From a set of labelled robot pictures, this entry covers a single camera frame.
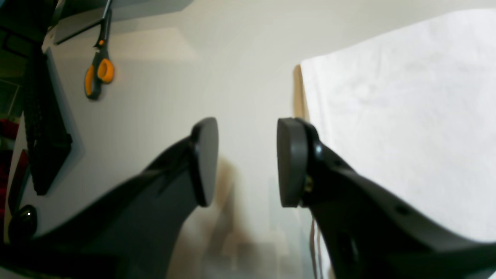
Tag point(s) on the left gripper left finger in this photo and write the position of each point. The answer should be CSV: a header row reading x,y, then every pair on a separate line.
x,y
130,232

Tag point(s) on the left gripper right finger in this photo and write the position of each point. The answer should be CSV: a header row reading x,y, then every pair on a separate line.
x,y
369,232

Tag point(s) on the white printed T-shirt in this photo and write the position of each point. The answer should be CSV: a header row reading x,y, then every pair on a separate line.
x,y
413,109

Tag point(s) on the black keyboard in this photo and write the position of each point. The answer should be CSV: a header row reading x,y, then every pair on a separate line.
x,y
48,142

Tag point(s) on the orange handled scissors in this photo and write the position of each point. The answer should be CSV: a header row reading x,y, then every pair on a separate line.
x,y
102,69

